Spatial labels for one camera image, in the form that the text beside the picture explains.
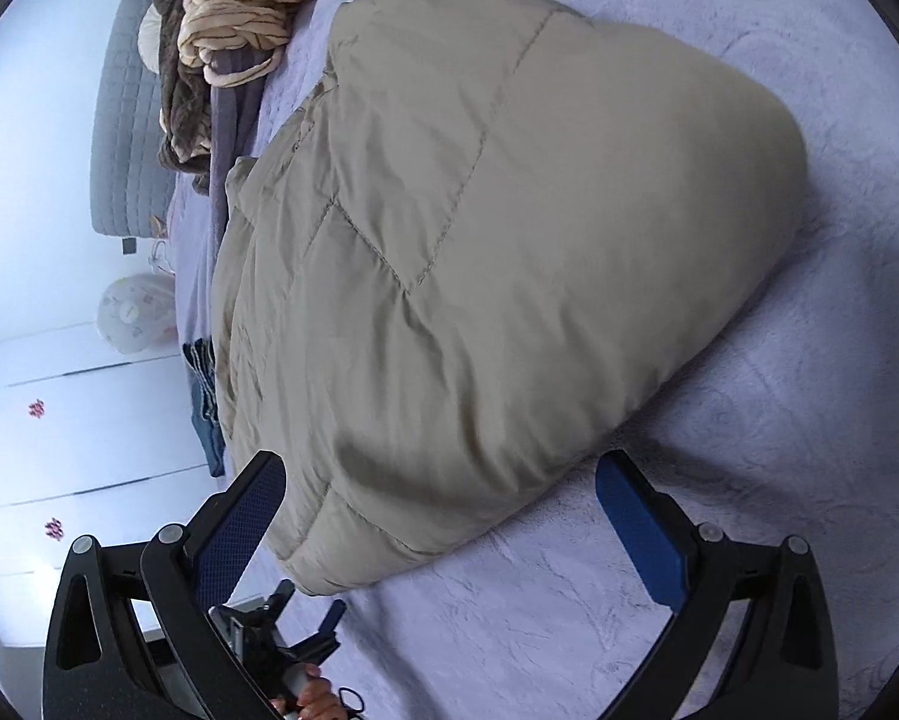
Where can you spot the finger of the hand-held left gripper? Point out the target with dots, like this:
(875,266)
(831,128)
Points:
(280,600)
(333,621)

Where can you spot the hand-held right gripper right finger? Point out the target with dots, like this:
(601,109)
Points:
(636,525)

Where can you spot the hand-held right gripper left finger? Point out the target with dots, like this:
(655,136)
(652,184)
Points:
(243,517)

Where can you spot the beige puffer jacket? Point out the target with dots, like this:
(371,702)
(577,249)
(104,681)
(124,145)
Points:
(509,277)

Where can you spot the person's left hand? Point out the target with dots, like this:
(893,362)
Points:
(316,697)

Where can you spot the folded blue jeans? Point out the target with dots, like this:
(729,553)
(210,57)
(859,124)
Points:
(203,405)

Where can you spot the white wardrobe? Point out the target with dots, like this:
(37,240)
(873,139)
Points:
(82,450)

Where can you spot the red wardrobe decal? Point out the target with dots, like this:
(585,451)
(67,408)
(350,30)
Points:
(37,409)
(54,526)

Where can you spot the fan in white cover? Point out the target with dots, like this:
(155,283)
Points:
(134,311)

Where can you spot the grey quilted headboard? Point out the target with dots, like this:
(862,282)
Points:
(130,127)

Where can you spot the brown fuzzy garment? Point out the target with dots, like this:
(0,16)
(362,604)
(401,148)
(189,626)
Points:
(179,112)

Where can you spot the grey purple garment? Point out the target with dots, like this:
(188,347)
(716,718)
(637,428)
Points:
(232,105)

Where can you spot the round white pillow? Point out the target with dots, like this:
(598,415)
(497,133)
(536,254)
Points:
(149,37)

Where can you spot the cream striped fleece garment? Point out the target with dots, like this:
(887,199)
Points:
(232,22)

